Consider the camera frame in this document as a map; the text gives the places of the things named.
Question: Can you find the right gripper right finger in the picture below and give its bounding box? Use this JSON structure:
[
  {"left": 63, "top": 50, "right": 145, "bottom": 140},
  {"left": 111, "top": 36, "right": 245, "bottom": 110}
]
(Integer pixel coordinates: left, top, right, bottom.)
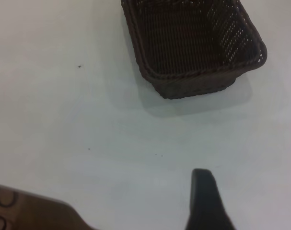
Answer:
[{"left": 185, "top": 168, "right": 236, "bottom": 230}]

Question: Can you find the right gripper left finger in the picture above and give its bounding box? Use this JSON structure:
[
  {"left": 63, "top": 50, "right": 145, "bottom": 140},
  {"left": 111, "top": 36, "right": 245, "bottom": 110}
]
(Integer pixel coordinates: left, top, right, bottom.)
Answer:
[{"left": 0, "top": 183, "right": 98, "bottom": 230}]

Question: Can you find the dark brown woven basket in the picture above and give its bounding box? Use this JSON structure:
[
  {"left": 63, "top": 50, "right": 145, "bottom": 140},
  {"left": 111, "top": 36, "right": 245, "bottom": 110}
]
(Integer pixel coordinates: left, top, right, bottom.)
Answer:
[{"left": 120, "top": 0, "right": 268, "bottom": 99}]

